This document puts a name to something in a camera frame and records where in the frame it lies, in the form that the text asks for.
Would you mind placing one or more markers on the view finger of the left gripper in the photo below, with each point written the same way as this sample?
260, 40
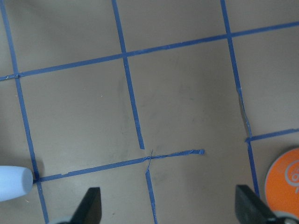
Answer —
89, 210

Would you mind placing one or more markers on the right gripper view finger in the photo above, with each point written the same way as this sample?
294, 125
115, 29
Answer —
249, 209

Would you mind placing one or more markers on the light blue cup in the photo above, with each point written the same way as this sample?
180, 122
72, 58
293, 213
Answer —
14, 182

